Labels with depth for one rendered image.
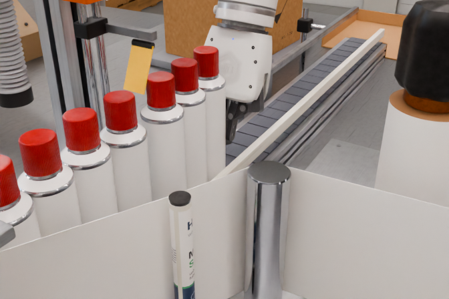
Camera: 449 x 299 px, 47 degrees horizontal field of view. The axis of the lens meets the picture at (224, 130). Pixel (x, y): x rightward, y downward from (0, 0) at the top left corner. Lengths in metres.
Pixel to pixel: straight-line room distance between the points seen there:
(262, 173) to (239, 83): 0.30
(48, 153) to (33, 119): 0.64
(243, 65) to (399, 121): 0.24
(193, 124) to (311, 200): 0.23
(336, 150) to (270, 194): 0.44
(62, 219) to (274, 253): 0.20
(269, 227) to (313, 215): 0.05
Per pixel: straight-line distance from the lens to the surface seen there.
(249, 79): 0.71
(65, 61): 0.67
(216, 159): 0.72
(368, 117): 1.10
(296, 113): 0.90
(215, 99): 0.68
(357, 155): 0.85
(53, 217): 0.51
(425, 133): 0.57
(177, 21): 1.30
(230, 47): 0.73
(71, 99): 0.68
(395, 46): 1.53
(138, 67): 0.59
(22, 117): 1.13
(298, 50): 1.06
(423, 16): 0.55
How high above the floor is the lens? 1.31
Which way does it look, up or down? 28 degrees down
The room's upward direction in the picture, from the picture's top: straight up
